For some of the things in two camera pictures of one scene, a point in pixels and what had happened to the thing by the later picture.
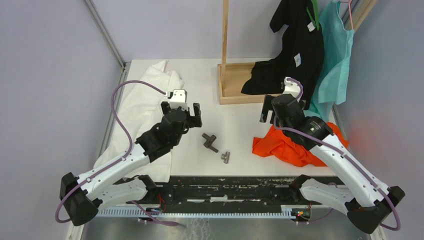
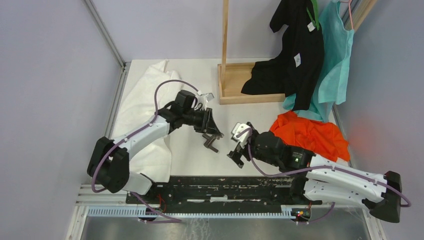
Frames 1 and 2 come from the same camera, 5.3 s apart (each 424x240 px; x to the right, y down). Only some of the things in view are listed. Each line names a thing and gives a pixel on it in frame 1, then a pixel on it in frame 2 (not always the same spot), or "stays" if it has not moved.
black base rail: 226,191 stays
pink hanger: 349,6 stays
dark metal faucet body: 210,140 stays
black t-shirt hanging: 303,57 stays
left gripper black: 193,120 to 212,128
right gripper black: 267,106 to 236,154
